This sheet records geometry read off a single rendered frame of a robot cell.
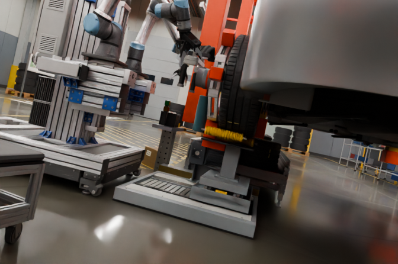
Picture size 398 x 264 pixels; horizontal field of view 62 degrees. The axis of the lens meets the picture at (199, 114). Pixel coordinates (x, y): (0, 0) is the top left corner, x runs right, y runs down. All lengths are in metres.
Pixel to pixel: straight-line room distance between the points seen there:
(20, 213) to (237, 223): 1.08
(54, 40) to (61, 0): 0.28
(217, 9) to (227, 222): 1.72
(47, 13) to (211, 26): 1.23
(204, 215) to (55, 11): 1.65
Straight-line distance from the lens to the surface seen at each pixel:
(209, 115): 2.11
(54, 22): 2.51
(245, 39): 2.09
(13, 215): 1.31
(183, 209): 1.92
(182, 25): 1.81
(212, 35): 2.79
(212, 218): 1.90
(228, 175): 2.20
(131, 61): 2.61
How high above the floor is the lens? 0.58
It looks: level
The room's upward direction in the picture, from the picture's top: 12 degrees clockwise
